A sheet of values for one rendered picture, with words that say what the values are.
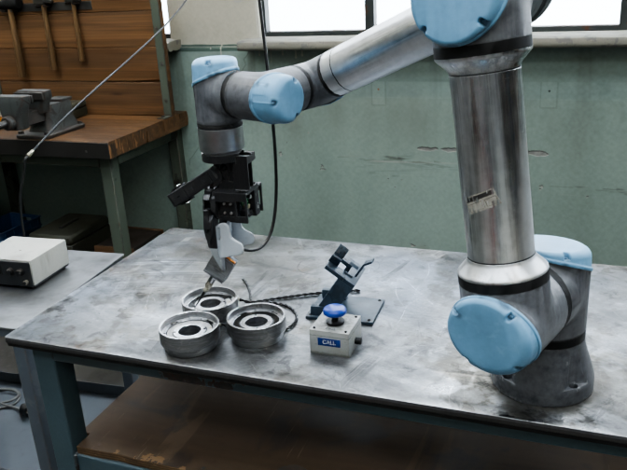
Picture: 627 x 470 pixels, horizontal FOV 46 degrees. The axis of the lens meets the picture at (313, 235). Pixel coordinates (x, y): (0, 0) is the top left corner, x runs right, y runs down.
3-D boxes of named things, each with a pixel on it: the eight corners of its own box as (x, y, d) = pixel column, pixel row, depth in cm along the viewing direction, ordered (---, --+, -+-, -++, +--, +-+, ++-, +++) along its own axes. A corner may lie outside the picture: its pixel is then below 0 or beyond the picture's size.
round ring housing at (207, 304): (200, 336, 132) (197, 315, 131) (174, 316, 140) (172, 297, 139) (249, 318, 138) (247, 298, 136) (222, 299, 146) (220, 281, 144)
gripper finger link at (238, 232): (254, 267, 130) (247, 219, 126) (223, 264, 132) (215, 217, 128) (260, 258, 133) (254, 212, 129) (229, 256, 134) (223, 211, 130)
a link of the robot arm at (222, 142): (188, 130, 119) (211, 119, 126) (192, 158, 120) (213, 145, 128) (231, 131, 116) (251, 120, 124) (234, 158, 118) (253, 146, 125)
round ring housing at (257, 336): (299, 337, 130) (297, 316, 128) (248, 357, 124) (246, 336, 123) (265, 316, 138) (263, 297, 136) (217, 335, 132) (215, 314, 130)
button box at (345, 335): (310, 352, 124) (308, 327, 123) (324, 333, 130) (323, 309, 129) (355, 359, 121) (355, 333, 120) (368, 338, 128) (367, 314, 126)
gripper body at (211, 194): (247, 228, 122) (241, 158, 118) (201, 225, 124) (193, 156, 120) (264, 213, 129) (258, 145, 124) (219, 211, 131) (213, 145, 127)
